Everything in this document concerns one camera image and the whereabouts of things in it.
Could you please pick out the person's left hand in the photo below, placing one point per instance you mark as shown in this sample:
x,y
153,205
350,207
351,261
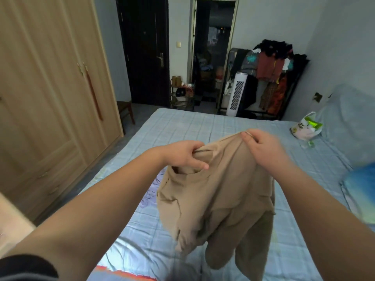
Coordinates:
x,y
178,155

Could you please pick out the person's right hand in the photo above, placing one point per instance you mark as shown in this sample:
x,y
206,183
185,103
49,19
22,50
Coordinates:
x,y
267,152

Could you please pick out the person's right thumb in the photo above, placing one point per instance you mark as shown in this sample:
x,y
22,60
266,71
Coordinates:
x,y
248,143

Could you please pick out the person's left thumb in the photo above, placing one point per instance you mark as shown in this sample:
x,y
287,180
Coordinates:
x,y
199,163

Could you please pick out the beige garment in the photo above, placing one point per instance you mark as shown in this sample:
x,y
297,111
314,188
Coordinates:
x,y
218,201

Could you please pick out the person's left forearm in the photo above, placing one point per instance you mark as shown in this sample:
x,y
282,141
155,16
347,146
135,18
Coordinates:
x,y
96,207

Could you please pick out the person's right forearm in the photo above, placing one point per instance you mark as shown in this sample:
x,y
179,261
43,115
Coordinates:
x,y
319,219

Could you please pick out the light blue checked bed sheet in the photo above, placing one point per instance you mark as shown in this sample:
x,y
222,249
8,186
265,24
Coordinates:
x,y
211,134

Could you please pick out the white tower fan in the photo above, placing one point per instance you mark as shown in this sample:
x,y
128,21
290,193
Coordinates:
x,y
236,93

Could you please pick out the white and green plastic bag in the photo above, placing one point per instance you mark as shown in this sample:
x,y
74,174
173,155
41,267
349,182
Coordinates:
x,y
306,127

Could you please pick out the black clothes rack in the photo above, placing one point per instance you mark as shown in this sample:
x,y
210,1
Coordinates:
x,y
288,90

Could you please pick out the small shoe rack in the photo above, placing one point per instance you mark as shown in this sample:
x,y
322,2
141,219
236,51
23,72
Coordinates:
x,y
182,95

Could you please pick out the pile of hanging clothes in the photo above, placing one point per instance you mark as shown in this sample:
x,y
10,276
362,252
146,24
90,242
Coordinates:
x,y
271,73

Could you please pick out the wooden stool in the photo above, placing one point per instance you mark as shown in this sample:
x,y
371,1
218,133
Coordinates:
x,y
126,109

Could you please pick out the light blue quilt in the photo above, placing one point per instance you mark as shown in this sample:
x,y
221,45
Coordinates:
x,y
350,122

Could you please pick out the blue pillow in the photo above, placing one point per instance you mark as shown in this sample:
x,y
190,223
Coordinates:
x,y
361,190

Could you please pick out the dark wooden door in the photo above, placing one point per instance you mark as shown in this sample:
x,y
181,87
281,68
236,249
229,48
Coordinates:
x,y
145,49

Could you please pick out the red and white cloth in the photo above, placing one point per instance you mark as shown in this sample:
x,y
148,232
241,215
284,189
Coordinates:
x,y
123,275

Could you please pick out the wooden wardrobe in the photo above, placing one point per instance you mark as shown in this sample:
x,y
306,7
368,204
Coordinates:
x,y
44,93

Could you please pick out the black sleeve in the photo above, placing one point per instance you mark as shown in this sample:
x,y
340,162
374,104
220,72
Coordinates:
x,y
26,267

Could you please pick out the metal door frame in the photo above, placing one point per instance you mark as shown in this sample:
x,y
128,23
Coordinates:
x,y
214,37

